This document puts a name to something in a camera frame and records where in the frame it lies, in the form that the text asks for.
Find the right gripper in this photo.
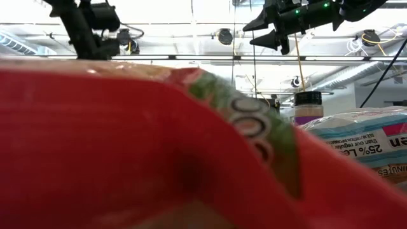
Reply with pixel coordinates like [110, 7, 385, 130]
[242, 0, 346, 55]

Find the dark equipment box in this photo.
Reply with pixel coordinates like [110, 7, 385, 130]
[268, 97, 281, 115]

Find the black-lidded spice jar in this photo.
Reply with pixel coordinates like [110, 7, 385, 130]
[293, 90, 324, 127]

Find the blue white ramen packet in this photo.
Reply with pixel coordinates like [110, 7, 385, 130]
[300, 106, 407, 193]

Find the orange-red ramen packet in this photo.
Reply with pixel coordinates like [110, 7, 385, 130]
[0, 59, 407, 229]

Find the thin black hanging cable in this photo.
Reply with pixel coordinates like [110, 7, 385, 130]
[252, 30, 258, 99]

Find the yellow cable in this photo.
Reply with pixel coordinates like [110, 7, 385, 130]
[293, 32, 307, 92]

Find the ceiling light rail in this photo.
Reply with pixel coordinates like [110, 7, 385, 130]
[0, 54, 407, 62]

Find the silver ventilation duct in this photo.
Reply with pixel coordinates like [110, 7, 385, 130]
[313, 61, 386, 92]

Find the slanted black cable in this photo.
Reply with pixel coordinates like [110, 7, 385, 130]
[359, 38, 407, 109]

